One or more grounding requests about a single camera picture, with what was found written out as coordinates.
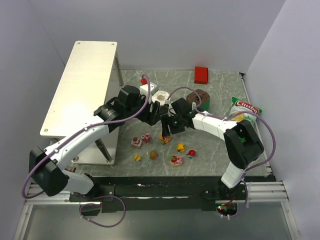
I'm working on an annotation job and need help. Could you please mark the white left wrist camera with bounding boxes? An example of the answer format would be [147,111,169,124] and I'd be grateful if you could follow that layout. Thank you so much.
[139,83,159,103]

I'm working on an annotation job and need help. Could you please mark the brown snack bar wrapper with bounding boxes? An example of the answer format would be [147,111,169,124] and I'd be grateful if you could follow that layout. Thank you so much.
[65,166,76,173]

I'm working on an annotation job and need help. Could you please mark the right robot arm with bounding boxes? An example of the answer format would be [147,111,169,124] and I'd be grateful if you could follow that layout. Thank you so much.
[158,98,264,189]

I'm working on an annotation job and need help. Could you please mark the olive round toy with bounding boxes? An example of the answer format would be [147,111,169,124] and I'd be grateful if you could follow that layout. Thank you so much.
[149,150,158,160]

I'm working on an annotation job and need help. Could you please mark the yellow duck toy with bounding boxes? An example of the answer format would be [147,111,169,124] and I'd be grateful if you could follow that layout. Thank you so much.
[176,143,186,153]

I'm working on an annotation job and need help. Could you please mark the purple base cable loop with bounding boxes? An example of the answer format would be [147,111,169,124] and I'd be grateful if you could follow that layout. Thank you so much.
[79,194,127,228]

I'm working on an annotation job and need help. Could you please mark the red block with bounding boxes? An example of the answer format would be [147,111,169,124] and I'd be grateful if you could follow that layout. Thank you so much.
[194,66,209,85]

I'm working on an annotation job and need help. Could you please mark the white two-tier shelf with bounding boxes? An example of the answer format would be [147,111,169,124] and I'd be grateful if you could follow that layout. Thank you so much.
[39,40,125,166]

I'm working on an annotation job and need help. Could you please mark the brown and green cup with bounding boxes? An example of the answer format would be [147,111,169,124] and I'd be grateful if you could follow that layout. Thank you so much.
[186,89,211,111]

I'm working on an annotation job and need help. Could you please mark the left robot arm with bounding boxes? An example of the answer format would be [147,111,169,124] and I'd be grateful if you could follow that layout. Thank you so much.
[28,82,160,197]

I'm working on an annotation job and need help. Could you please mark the pink red mushroom toy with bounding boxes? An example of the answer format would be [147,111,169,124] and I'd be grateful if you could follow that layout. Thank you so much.
[141,132,151,143]

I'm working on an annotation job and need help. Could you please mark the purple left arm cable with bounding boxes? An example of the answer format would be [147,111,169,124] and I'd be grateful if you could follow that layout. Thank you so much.
[20,74,151,200]

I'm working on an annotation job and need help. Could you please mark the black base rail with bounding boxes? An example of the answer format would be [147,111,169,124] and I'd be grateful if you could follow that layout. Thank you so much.
[69,176,247,213]

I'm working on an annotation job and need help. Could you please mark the strawberry cake toy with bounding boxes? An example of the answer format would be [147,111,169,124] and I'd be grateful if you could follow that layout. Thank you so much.
[131,137,143,149]

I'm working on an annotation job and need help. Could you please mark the black and white tape roll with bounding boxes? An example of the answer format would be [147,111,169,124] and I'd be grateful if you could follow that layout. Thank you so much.
[151,90,170,116]

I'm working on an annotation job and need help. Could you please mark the yellow pink lion toy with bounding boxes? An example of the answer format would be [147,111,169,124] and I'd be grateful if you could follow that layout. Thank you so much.
[159,134,171,145]

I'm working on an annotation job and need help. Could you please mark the pink donut toy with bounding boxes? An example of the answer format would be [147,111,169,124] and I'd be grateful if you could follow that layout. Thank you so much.
[170,155,184,167]

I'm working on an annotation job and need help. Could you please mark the yellow bee toy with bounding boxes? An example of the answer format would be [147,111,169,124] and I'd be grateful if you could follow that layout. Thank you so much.
[134,154,141,163]

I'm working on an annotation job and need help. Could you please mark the green chips bag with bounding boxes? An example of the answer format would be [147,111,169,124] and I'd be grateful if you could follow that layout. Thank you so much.
[228,96,262,127]

